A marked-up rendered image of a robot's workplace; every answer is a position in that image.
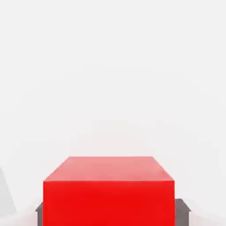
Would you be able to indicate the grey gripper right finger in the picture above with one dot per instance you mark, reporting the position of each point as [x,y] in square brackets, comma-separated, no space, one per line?
[181,213]

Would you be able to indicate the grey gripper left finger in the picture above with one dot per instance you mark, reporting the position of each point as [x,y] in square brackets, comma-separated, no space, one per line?
[40,215]

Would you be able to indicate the small red cube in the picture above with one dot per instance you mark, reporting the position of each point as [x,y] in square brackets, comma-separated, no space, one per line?
[108,197]

